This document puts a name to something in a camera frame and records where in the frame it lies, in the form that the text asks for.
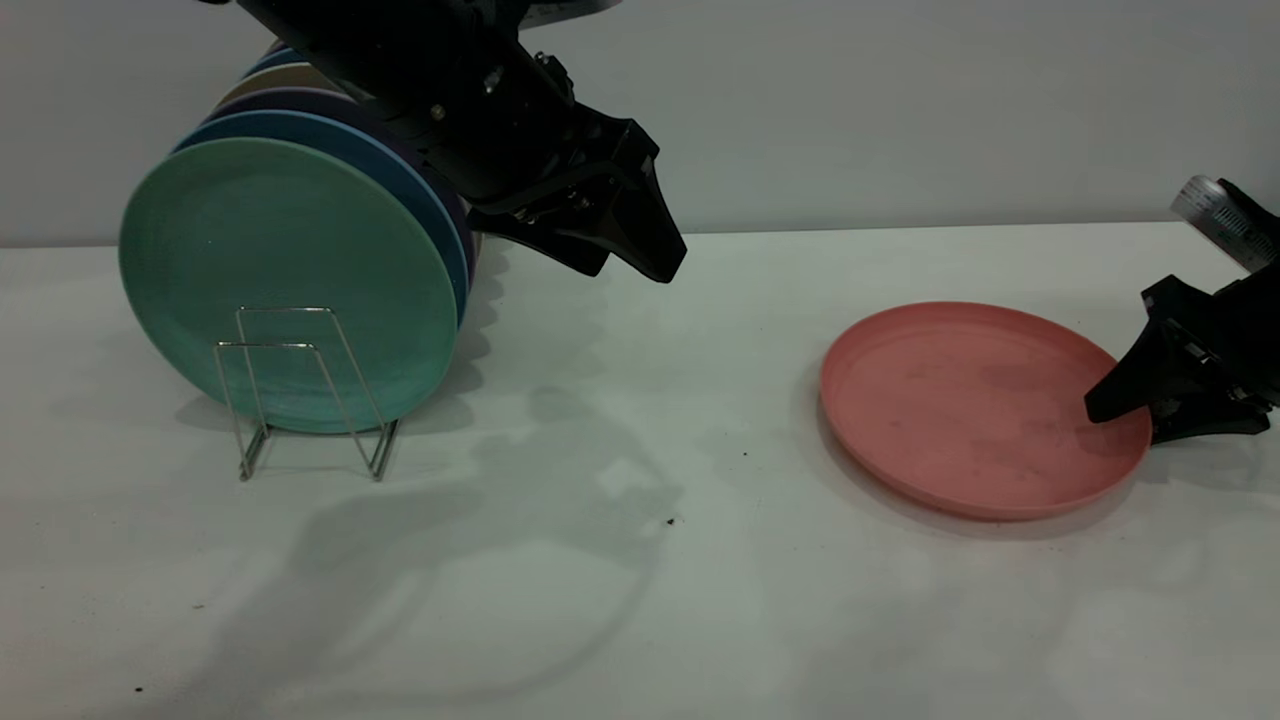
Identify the green plate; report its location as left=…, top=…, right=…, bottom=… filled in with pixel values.
left=118, top=137, right=461, bottom=436

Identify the silver labelled cylinder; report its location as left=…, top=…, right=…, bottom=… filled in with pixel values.
left=1170, top=175, right=1280, bottom=273

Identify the dark purple plate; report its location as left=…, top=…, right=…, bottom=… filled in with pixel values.
left=205, top=87, right=480, bottom=293

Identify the blue plate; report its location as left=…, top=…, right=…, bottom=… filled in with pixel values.
left=240, top=45, right=313, bottom=81
left=175, top=108, right=471, bottom=323

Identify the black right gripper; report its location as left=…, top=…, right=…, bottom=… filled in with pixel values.
left=1084, top=265, right=1280, bottom=447

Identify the metal wire plate rack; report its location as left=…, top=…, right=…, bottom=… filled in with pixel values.
left=215, top=307, right=401, bottom=484

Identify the pink plate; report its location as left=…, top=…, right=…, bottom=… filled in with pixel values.
left=820, top=301, right=1154, bottom=522

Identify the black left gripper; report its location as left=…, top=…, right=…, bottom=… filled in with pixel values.
left=375, top=35, right=689, bottom=285

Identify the beige plate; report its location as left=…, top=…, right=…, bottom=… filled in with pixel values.
left=215, top=62, right=346, bottom=111

